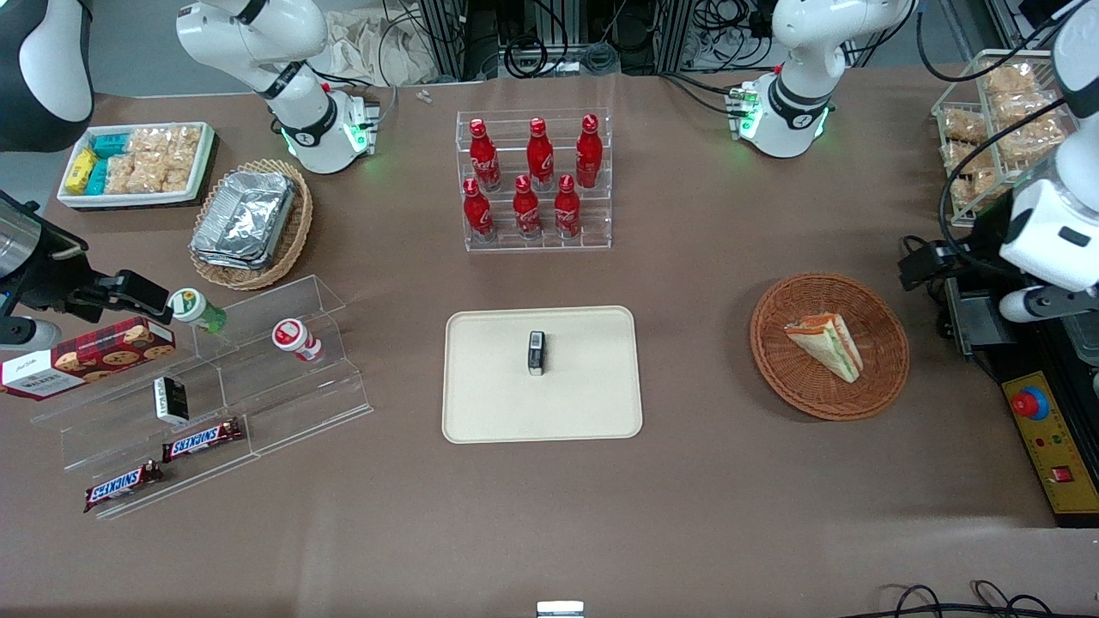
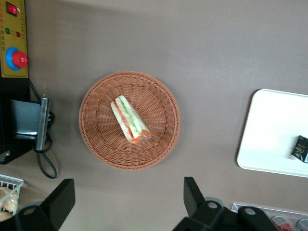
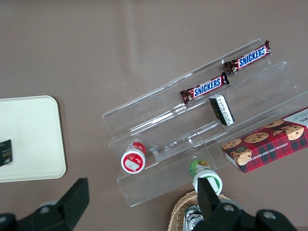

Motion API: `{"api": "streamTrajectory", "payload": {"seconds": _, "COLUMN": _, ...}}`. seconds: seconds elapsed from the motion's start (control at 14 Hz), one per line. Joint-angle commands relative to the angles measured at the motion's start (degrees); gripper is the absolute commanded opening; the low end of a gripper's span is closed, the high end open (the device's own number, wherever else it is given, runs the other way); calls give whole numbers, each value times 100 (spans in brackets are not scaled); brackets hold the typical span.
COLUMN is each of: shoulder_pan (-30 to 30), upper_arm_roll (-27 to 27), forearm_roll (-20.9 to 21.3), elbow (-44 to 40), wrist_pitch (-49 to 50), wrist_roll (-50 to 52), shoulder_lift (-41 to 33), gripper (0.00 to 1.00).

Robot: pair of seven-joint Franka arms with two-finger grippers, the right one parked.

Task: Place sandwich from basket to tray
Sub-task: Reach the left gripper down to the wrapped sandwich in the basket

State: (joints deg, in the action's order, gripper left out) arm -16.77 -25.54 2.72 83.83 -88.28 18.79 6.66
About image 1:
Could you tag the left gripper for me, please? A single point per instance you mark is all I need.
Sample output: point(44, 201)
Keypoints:
point(968, 257)

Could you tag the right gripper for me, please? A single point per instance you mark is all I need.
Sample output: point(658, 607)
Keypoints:
point(53, 276)

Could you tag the triangular sandwich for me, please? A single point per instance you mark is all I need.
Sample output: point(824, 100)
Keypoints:
point(828, 348)

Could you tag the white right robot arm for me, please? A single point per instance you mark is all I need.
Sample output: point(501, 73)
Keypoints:
point(292, 94)

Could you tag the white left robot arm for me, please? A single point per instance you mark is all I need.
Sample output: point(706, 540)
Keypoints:
point(798, 94)

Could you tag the white rectangular snack tray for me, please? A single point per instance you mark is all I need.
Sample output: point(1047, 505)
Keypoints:
point(137, 199)

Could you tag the round brown wicker basket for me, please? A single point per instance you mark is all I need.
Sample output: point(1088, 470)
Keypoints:
point(798, 386)

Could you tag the light oval wicker basket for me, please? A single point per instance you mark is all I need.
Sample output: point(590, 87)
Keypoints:
point(298, 232)

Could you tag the beige plastic tray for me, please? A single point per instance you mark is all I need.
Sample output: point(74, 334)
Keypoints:
point(489, 395)

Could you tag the green bottle with white cap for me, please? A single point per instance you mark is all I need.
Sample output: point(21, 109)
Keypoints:
point(193, 307)

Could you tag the red tartan cookie box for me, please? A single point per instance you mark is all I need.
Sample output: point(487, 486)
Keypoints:
point(94, 356)

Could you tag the black appliance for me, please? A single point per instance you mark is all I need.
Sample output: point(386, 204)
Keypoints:
point(974, 322)

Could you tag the small black and white box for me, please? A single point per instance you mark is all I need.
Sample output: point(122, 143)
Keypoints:
point(172, 399)

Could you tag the clear rice cracker bag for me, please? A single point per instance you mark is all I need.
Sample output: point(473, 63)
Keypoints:
point(121, 174)
point(161, 174)
point(185, 146)
point(150, 142)

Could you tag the teal snack pack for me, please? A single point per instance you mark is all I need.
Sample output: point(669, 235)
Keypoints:
point(97, 177)
point(110, 144)

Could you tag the yellow snack pack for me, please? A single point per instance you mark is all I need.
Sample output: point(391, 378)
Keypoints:
point(81, 170)

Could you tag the aluminium foil container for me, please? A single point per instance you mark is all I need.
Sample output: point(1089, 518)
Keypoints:
point(245, 219)

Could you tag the Snickers chocolate bar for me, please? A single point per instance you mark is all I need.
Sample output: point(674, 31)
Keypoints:
point(202, 440)
point(123, 485)

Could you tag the red and white yogurt bottle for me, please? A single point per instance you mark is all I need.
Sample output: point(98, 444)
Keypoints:
point(292, 335)

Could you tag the clear plastic container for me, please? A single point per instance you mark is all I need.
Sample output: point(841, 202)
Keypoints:
point(1089, 343)

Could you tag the clear acrylic stepped shelf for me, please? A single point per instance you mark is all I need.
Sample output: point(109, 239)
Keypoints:
point(292, 403)

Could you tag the yellow emergency stop box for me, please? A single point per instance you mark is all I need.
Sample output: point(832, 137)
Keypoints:
point(1052, 446)

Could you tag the clear acrylic bottle rack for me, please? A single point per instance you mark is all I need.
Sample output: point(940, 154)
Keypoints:
point(592, 232)

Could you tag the beige crumpled cloth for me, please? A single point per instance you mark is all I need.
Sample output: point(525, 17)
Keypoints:
point(369, 51)

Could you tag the red cola bottle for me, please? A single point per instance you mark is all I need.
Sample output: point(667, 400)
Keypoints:
point(526, 212)
point(567, 210)
point(589, 154)
point(483, 159)
point(540, 156)
point(477, 215)

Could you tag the small black gum pack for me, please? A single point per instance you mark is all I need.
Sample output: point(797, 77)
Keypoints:
point(537, 354)

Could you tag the silver box at table edge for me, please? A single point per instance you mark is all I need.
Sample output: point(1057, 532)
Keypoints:
point(560, 610)

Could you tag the aluminium frame post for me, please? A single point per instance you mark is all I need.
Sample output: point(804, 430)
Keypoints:
point(446, 34)
point(674, 34)

